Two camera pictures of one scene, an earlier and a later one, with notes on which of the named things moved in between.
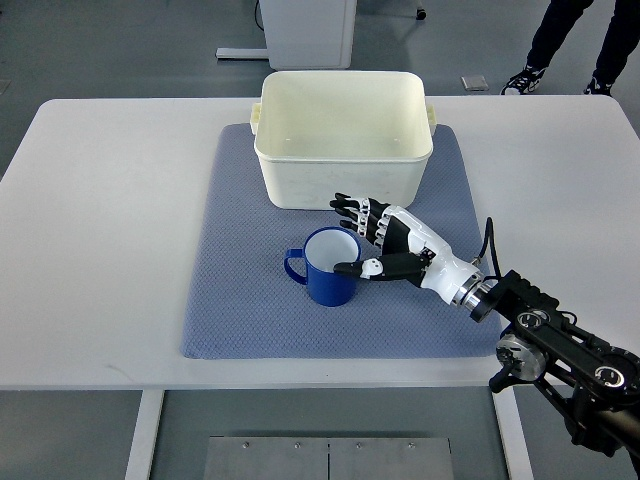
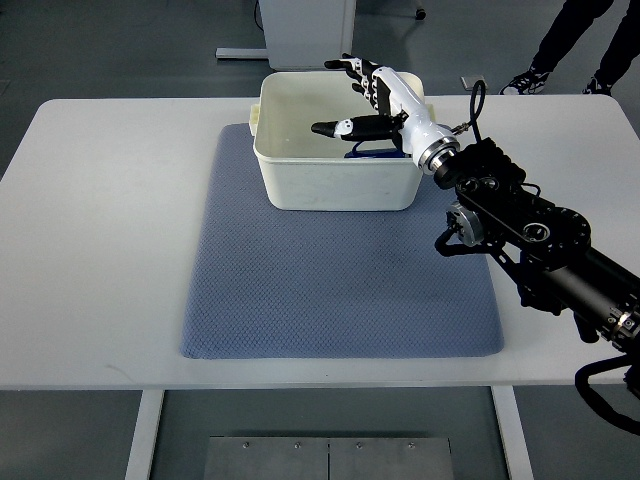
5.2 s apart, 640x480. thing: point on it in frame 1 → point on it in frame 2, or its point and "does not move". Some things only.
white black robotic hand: [410, 251] → [402, 118]
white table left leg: [151, 406] does not move
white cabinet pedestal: [303, 35] does not move
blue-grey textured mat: [242, 303] does not move
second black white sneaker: [599, 85] does not move
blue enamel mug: [322, 249] → [384, 153]
